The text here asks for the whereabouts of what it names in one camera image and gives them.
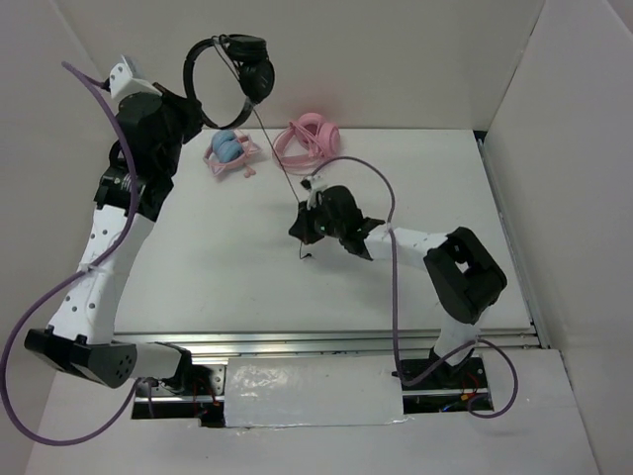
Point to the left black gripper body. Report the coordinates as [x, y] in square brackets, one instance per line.
[183, 125]

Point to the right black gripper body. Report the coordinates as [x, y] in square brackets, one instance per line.
[325, 223]

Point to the black wired headphones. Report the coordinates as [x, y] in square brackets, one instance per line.
[248, 61]

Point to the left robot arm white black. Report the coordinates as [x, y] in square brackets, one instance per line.
[79, 337]

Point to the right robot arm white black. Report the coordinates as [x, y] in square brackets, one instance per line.
[465, 277]

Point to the pink gaming headphones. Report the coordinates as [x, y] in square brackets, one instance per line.
[318, 137]

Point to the pink blue cat-ear headphones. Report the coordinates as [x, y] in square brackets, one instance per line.
[229, 151]

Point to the white taped cover sheet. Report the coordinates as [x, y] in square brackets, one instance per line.
[324, 391]

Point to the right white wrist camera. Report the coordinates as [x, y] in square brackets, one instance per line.
[314, 184]

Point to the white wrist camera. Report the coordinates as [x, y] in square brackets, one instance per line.
[126, 79]
[314, 184]

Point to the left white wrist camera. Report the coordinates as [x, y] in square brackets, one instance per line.
[126, 79]

